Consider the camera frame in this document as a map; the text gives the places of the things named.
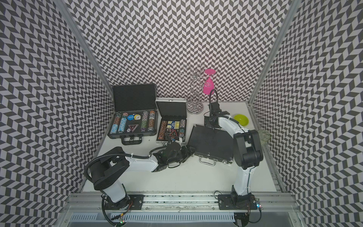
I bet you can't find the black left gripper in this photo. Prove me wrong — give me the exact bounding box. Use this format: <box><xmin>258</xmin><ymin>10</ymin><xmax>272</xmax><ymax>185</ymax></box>
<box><xmin>168</xmin><ymin>144</ymin><xmax>198</xmax><ymax>165</ymax></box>

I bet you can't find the black carbon poker case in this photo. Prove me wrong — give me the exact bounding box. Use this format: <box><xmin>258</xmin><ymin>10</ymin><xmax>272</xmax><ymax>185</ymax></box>
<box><xmin>188</xmin><ymin>124</ymin><xmax>233</xmax><ymax>164</ymax></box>

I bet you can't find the small silver poker case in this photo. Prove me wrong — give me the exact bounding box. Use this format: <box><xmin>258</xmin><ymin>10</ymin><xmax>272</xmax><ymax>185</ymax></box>
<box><xmin>156</xmin><ymin>97</ymin><xmax>187</xmax><ymax>143</ymax></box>

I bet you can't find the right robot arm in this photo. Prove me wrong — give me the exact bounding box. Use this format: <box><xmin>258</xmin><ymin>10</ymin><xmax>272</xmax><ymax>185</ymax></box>
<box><xmin>208</xmin><ymin>102</ymin><xmax>264</xmax><ymax>209</ymax></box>

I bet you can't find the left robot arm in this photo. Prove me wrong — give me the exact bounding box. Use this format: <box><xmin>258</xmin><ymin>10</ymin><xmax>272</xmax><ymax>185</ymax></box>
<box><xmin>84</xmin><ymin>142</ymin><xmax>194</xmax><ymax>209</ymax></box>

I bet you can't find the large black poker case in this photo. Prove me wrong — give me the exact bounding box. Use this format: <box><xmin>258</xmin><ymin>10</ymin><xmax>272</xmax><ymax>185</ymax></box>
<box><xmin>108</xmin><ymin>83</ymin><xmax>158</xmax><ymax>146</ymax></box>

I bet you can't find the lime green bowl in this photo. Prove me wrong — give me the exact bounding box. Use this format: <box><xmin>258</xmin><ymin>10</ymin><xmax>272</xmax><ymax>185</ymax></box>
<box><xmin>233</xmin><ymin>114</ymin><xmax>249</xmax><ymax>127</ymax></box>

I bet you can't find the pink wine glass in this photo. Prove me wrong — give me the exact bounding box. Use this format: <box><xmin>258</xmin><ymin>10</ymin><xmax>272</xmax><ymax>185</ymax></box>
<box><xmin>203</xmin><ymin>69</ymin><xmax>216</xmax><ymax>95</ymax></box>

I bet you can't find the black red triangle plaque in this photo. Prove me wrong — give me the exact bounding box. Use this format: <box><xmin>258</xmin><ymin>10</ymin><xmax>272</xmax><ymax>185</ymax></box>
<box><xmin>127</xmin><ymin>124</ymin><xmax>139</xmax><ymax>133</ymax></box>

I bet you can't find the green translucent cup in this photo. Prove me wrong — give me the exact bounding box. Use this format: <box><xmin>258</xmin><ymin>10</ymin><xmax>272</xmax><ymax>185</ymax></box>
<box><xmin>258</xmin><ymin>130</ymin><xmax>272</xmax><ymax>144</ymax></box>

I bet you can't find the chrome wire glass rack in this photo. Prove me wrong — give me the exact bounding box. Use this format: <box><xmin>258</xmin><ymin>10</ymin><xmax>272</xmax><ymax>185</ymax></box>
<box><xmin>178</xmin><ymin>64</ymin><xmax>204</xmax><ymax>115</ymax></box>

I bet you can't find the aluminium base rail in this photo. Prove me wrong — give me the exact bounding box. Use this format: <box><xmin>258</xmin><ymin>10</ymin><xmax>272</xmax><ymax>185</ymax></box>
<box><xmin>63</xmin><ymin>192</ymin><xmax>299</xmax><ymax>212</ymax></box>

